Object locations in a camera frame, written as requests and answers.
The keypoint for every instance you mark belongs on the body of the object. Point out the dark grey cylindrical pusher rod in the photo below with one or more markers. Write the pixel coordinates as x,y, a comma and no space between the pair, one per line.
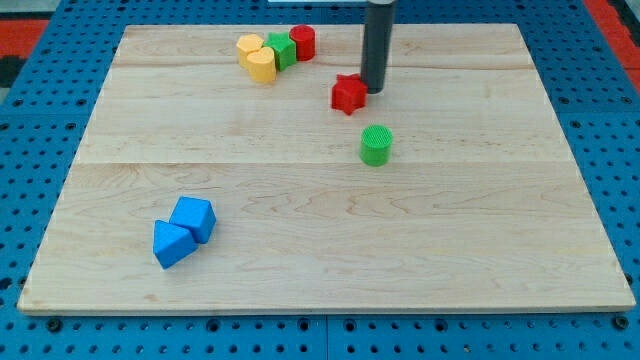
378,27

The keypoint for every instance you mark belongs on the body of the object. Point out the red star block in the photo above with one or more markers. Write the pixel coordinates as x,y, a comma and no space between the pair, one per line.
349,93

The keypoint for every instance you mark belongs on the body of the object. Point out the green star block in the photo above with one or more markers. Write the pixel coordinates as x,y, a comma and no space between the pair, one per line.
285,50

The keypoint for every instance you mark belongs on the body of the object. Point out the red cylinder block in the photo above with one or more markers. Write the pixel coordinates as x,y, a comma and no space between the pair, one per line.
305,40

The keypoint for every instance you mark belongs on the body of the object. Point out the green cylinder block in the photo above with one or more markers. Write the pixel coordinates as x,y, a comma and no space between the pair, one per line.
375,146

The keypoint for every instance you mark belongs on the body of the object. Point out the yellow heart block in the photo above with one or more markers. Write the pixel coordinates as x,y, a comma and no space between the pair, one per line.
261,65

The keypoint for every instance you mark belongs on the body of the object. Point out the yellow hexagon block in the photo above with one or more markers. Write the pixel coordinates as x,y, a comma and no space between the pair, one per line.
247,44

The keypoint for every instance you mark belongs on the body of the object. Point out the light wooden board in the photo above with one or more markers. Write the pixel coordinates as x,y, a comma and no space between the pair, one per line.
481,207

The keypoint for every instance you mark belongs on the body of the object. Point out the blue cube block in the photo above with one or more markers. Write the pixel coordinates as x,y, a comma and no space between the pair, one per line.
196,215

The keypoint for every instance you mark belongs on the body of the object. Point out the blue triangular prism block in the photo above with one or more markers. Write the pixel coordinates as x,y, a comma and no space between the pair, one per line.
171,243

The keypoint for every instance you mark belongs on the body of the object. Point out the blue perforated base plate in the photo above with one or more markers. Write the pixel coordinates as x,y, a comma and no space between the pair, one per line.
49,104

